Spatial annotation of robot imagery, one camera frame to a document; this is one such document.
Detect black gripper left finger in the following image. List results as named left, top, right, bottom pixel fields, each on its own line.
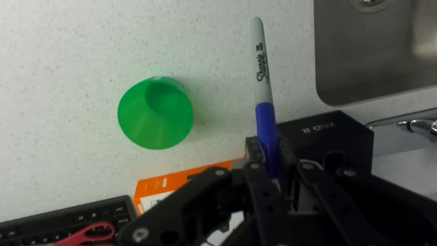
left=115, top=135, right=292, bottom=246

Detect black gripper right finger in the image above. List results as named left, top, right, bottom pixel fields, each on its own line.
left=274, top=135, right=437, bottom=246

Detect grey marker pen blue cap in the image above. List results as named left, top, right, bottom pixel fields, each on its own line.
left=251, top=16, right=280, bottom=180

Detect green plastic cup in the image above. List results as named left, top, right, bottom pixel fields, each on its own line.
left=116, top=75, right=195, bottom=150

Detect orange and white card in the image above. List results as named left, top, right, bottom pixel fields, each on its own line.
left=132, top=158, right=248, bottom=215

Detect black box with white print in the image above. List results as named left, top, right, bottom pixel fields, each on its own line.
left=276, top=109, right=375, bottom=183

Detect chrome faucet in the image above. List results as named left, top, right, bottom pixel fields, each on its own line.
left=396, top=116, right=437, bottom=143

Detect black keyboard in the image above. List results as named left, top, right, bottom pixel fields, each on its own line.
left=0, top=194, right=138, bottom=246

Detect stainless steel sink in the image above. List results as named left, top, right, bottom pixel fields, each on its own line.
left=313, top=0, right=437, bottom=106

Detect round metal sink drain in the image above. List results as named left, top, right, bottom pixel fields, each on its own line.
left=348, top=0, right=393, bottom=13

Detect red handled scissors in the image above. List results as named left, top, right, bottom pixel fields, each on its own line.
left=53, top=219, right=117, bottom=246

